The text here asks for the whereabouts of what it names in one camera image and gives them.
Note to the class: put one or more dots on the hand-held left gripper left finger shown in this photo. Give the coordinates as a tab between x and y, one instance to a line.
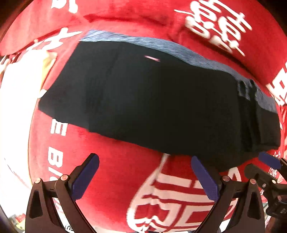
84	175

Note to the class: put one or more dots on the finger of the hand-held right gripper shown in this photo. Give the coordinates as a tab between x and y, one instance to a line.
270	160
269	179

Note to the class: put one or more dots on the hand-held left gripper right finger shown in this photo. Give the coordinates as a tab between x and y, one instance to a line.
207	181

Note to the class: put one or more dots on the black pants with blue trim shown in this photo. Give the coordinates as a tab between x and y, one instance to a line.
157	100

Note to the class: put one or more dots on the red printed blanket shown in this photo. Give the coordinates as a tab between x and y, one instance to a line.
123	161

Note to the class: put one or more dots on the cream folded cloth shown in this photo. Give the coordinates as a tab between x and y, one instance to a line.
18	94

